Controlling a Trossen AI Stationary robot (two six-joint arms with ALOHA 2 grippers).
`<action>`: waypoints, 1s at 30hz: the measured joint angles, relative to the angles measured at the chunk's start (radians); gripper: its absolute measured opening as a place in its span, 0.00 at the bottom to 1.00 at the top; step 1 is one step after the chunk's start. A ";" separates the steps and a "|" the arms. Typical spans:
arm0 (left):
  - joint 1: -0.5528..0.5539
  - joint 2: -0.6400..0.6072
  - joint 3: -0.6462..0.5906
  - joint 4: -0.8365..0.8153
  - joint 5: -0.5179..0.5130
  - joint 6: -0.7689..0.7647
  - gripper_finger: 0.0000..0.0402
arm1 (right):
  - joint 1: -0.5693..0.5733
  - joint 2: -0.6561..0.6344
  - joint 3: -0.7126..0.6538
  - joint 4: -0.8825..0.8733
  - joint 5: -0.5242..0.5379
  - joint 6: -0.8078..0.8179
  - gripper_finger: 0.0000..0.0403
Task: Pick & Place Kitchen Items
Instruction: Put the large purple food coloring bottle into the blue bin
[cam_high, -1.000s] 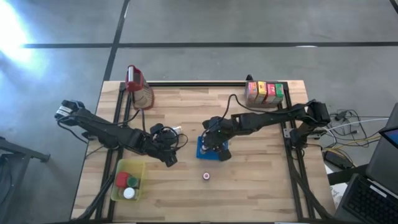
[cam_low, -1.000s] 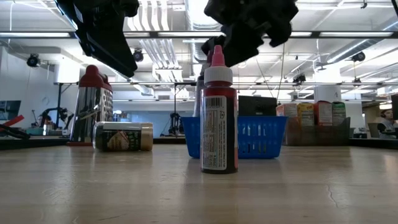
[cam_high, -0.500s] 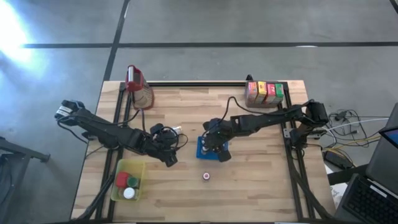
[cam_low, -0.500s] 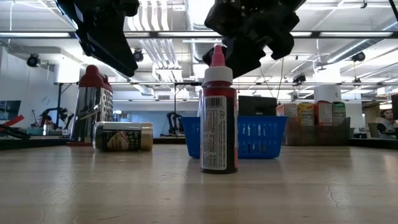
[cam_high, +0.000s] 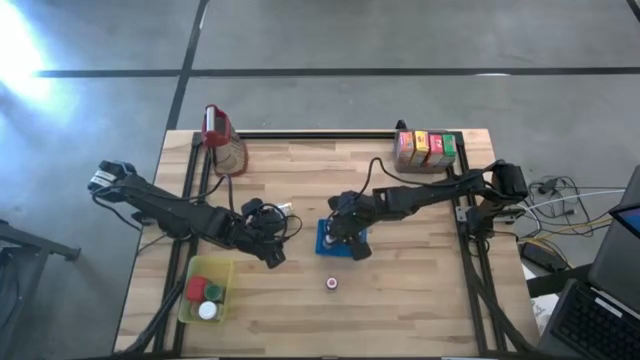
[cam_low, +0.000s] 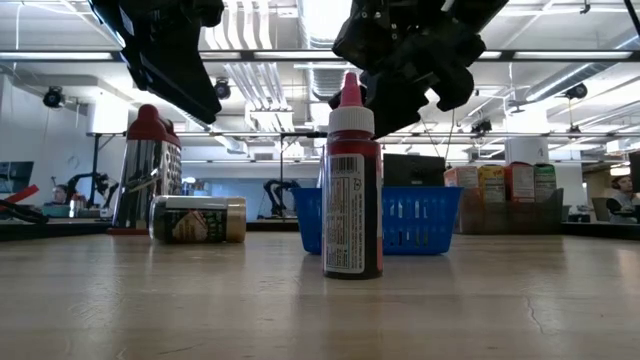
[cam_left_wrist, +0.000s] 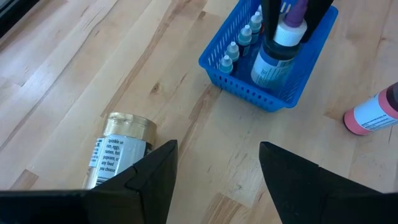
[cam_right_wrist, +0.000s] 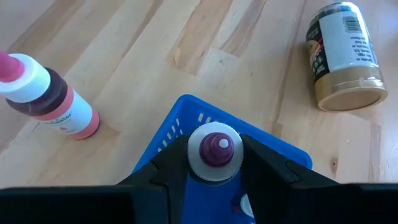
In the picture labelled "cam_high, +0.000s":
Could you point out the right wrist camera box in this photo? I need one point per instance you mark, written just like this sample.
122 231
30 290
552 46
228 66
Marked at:
339 201

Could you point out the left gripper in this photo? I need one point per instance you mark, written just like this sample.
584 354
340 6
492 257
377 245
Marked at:
260 232

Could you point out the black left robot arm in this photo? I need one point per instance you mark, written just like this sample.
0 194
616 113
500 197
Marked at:
165 207

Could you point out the laptop with blue screen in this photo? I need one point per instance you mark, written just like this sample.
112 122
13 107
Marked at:
610 250

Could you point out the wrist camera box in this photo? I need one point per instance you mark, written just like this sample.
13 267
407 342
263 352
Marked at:
252 206
339 201

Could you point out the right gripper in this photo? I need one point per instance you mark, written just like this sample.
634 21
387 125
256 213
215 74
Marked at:
357 215

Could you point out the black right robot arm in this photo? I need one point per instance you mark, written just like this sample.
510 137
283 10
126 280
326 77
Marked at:
440 195

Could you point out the yellow plastic bin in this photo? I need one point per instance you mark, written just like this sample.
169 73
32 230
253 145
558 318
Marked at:
225 270

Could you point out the blue plastic basket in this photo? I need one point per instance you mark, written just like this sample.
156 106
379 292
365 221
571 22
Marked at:
322 250

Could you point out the green-lid spice jar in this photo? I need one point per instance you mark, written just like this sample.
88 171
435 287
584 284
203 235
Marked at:
214 292

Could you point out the yellow Corn Pops box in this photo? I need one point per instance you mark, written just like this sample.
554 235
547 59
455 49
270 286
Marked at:
421 147

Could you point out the clear box of snack boxes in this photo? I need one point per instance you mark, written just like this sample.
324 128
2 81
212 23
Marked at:
425 170

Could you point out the clear pepper spice jar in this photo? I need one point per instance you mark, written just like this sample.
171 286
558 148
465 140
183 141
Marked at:
207 310

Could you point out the dark rounded bag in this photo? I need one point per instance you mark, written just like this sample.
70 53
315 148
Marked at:
400 125

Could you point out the black floor stand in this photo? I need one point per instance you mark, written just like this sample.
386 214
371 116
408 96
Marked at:
15 280

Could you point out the black power brick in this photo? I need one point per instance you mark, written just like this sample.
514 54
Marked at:
542 257

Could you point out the red food colouring bottle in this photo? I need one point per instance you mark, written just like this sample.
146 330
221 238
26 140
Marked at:
332 284

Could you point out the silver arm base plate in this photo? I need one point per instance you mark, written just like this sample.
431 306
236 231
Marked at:
461 214

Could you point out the black laptop keyboard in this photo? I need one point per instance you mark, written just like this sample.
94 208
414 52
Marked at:
590 325

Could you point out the orange cereal box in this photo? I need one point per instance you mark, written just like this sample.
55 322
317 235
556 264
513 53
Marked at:
405 147

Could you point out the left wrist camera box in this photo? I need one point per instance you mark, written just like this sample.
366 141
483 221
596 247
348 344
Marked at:
252 206

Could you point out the black table frame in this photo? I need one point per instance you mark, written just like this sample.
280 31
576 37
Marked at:
325 134

